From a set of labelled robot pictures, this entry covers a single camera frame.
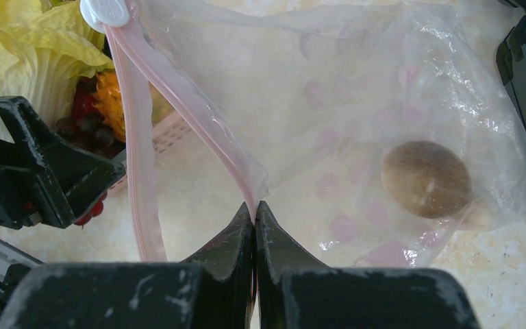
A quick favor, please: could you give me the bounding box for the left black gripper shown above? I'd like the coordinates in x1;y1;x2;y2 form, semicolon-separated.
0;96;125;230

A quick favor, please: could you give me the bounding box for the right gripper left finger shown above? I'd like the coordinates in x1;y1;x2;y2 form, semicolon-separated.
0;206;254;328

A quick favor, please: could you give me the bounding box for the pink plastic food basket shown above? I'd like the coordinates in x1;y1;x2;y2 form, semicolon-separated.
107;112;194;196

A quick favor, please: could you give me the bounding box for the dark red grape bunch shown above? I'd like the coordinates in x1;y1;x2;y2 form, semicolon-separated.
53;84;125;228

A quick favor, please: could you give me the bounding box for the clear zip top bag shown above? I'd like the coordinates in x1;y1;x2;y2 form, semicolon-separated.
80;1;526;267

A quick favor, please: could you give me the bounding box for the yellow napa cabbage toy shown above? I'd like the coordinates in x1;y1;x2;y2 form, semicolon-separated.
0;1;113;141

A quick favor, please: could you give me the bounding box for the brown mushroom toy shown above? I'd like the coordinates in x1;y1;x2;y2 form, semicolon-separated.
381;141;472;219

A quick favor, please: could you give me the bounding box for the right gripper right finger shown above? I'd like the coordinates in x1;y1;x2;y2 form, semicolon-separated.
255;202;480;328

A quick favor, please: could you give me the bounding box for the orange spiky fruit toy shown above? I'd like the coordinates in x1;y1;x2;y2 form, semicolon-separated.
93;70;126;142

